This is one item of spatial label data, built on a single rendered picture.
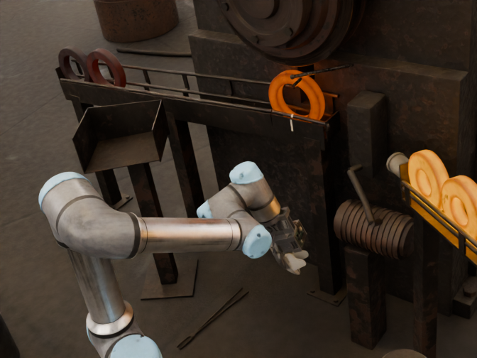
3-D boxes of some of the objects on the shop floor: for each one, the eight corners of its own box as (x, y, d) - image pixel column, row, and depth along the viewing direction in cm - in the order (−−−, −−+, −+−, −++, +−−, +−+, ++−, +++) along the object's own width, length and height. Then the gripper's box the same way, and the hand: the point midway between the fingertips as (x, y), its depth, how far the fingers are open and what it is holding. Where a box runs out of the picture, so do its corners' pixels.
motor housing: (360, 315, 224) (351, 188, 194) (420, 340, 211) (421, 209, 181) (340, 340, 216) (329, 212, 186) (402, 368, 203) (399, 235, 174)
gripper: (282, 221, 165) (316, 280, 174) (289, 199, 172) (322, 258, 181) (253, 228, 169) (288, 286, 178) (261, 206, 176) (295, 263, 185)
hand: (294, 270), depth 180 cm, fingers closed
